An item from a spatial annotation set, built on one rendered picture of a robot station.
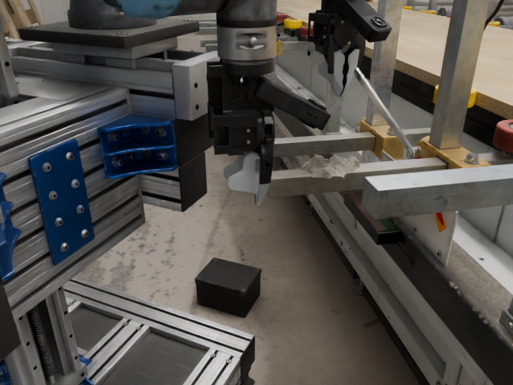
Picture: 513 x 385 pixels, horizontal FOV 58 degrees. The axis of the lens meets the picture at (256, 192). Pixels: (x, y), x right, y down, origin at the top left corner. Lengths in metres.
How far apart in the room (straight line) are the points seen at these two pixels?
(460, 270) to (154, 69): 0.59
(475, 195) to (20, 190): 0.56
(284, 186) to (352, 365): 1.00
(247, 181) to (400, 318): 0.97
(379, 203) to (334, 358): 1.20
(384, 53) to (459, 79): 0.25
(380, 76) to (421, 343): 0.80
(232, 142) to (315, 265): 1.41
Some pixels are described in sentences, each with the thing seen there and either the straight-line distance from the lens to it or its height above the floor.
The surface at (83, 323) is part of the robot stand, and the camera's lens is 1.47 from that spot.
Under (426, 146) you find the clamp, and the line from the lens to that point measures 0.82.
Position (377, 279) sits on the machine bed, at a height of 0.17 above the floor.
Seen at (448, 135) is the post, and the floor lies 0.89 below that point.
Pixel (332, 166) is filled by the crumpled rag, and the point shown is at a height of 0.88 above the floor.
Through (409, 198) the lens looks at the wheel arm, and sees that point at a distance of 0.44.
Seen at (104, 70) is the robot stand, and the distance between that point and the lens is 0.87.
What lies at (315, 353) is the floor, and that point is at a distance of 1.61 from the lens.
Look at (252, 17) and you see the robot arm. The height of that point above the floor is 1.08.
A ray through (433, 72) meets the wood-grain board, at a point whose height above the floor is 0.90.
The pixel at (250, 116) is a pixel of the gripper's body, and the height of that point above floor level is 0.96.
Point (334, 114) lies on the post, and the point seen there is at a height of 0.77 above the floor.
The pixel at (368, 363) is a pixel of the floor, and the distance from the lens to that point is 1.61.
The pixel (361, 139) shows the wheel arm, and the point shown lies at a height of 0.81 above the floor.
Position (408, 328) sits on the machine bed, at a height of 0.17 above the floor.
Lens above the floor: 1.14
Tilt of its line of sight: 27 degrees down
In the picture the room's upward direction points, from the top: straight up
